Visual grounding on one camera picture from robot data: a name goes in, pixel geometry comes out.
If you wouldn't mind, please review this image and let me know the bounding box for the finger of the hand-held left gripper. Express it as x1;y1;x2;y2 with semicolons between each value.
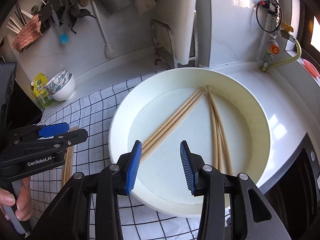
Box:
14;128;88;153
9;122;70;143

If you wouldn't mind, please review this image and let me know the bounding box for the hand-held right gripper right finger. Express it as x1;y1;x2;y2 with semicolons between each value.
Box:
180;140;293;240

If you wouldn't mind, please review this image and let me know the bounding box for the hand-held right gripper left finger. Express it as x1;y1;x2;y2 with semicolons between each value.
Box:
32;140;143;240

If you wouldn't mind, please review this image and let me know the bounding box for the white round basin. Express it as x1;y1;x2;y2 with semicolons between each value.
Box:
108;67;271;218

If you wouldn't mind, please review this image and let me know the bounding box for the pile of wooden chopsticks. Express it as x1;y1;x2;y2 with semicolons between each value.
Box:
62;126;78;188

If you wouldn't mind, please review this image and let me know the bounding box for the wooden chopstick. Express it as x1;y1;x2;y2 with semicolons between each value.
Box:
206;85;233;176
141;91;206;161
207;87;228;163
141;87;202;147
141;89;204;154
210;92;224;172

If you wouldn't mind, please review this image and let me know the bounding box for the person's left hand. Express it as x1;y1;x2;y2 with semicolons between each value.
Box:
0;177;34;221

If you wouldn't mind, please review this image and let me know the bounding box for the black checked white cloth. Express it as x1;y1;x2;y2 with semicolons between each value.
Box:
30;72;234;240

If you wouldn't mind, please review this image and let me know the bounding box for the yellow seasoning pouch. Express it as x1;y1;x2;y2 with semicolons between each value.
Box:
31;72;56;109

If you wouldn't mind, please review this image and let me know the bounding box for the patterned ceramic bowl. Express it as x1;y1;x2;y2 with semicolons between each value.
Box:
48;73;72;96
44;69;68;93

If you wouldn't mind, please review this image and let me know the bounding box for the blue silicone brush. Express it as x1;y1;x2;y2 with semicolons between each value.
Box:
51;9;70;45

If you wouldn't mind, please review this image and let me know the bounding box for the bundle of pale kitchen sticks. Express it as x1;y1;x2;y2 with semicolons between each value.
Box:
7;4;33;34

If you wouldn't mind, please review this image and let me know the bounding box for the dark hanging cloth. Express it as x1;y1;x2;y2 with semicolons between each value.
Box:
58;0;97;34

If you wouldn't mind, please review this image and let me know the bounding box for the metal board rack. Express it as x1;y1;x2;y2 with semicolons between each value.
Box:
150;19;200;68

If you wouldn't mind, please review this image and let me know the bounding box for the shiny metal kitchen tool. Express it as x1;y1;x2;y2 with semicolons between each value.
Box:
97;0;132;15

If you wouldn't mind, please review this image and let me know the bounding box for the metal gas pipe with valves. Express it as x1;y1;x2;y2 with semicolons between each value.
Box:
259;0;294;73

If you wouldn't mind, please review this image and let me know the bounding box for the white cutting board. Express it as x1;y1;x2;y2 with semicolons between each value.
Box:
154;0;198;66

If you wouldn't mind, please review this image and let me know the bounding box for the pink plastic object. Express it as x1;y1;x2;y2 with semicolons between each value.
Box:
301;58;320;78

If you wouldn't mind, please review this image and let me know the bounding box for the white long-handled dish brush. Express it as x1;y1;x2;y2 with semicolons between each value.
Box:
91;0;115;58

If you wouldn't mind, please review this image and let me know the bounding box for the black hanging rail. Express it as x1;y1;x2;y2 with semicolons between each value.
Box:
35;0;140;34

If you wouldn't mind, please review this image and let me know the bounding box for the yellow gas hose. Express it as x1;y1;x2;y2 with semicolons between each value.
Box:
269;36;302;68

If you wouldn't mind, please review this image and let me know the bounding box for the black cable loop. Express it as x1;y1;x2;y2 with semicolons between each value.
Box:
256;0;278;33

